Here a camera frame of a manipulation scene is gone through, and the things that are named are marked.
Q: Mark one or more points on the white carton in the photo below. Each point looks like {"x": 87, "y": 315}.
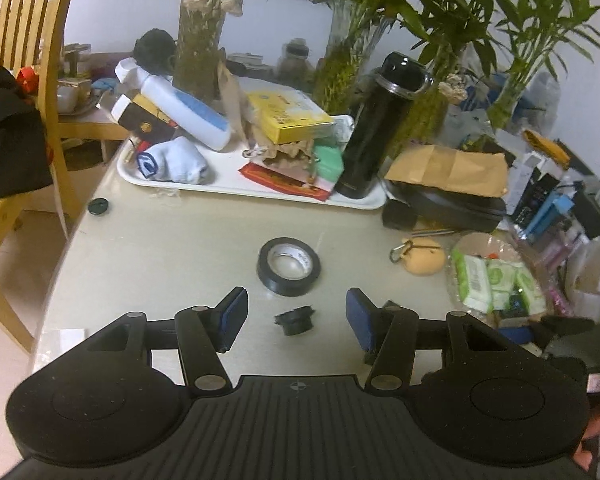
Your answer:
{"x": 522, "y": 175}

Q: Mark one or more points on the slim glass bamboo vase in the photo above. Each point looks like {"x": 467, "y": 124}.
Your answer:
{"x": 510, "y": 102}

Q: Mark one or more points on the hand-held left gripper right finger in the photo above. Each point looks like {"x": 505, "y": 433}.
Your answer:
{"x": 360, "y": 320}

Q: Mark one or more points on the orange round pouch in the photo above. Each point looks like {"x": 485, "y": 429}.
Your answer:
{"x": 425, "y": 260}

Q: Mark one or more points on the black cloth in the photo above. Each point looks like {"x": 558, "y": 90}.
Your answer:
{"x": 10, "y": 140}

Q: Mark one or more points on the brown paper bag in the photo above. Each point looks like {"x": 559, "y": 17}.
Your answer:
{"x": 232, "y": 100}

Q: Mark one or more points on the silver metal rod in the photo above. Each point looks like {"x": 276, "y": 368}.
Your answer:
{"x": 432, "y": 232}

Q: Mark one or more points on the crumpled brown paper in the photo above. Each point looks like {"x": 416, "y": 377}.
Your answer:
{"x": 285, "y": 154}

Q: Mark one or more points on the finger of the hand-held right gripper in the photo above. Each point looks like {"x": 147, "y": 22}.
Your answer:
{"x": 517, "y": 335}

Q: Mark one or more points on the black fluffy item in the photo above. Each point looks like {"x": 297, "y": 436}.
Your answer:
{"x": 154, "y": 50}

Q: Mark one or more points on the tall glass bamboo vase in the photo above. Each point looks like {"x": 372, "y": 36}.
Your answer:
{"x": 427, "y": 120}

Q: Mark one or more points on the yellow box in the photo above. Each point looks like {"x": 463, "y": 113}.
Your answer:
{"x": 290, "y": 115}

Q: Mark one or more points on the black tape roll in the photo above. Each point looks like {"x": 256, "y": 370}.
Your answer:
{"x": 280, "y": 285}

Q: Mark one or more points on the dried flower vase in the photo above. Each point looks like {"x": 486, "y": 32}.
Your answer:
{"x": 200, "y": 55}

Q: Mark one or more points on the yellow striped item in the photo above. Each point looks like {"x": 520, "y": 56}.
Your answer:
{"x": 547, "y": 146}

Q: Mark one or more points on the white plastic bag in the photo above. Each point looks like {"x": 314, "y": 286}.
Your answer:
{"x": 587, "y": 280}

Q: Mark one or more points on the white tray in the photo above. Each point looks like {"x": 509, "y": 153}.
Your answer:
{"x": 225, "y": 187}

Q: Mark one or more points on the green box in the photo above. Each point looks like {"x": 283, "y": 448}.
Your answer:
{"x": 327, "y": 162}

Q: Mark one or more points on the white sock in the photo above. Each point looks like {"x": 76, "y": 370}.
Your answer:
{"x": 180, "y": 162}

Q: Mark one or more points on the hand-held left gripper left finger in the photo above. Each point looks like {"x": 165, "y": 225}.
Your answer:
{"x": 232, "y": 317}

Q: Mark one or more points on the black printed carton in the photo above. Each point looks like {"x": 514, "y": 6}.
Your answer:
{"x": 532, "y": 200}

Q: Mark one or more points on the black thermos bottle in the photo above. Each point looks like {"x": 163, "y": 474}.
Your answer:
{"x": 375, "y": 130}

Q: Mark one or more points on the wooden chair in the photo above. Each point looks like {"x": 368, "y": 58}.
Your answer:
{"x": 10, "y": 260}

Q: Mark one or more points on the brown paper envelope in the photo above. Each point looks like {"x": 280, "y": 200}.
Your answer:
{"x": 450, "y": 167}

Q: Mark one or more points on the cut glass bamboo vase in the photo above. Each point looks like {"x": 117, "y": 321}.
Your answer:
{"x": 347, "y": 65}

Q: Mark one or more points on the red packet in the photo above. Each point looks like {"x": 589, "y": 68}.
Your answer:
{"x": 280, "y": 182}

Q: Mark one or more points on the green wet wipe packet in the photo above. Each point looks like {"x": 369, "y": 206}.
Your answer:
{"x": 530, "y": 287}
{"x": 472, "y": 282}
{"x": 500, "y": 282}

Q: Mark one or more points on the blue box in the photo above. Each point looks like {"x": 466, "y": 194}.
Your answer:
{"x": 550, "y": 215}

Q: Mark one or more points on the black box with gold emblem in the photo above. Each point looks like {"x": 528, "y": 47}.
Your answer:
{"x": 147, "y": 125}

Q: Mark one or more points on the small black lens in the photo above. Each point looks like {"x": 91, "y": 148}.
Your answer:
{"x": 294, "y": 321}

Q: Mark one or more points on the small black round cap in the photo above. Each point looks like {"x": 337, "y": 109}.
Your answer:
{"x": 98, "y": 207}

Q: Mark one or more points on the red orange wrapper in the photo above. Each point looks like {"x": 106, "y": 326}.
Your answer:
{"x": 492, "y": 256}

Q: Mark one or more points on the white lotion bottle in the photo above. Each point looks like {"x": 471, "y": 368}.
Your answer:
{"x": 185, "y": 107}

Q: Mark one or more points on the red ribbon bow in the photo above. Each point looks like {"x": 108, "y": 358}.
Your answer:
{"x": 28, "y": 80}

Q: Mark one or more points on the dark grey zip case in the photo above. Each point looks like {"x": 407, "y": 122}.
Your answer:
{"x": 455, "y": 210}

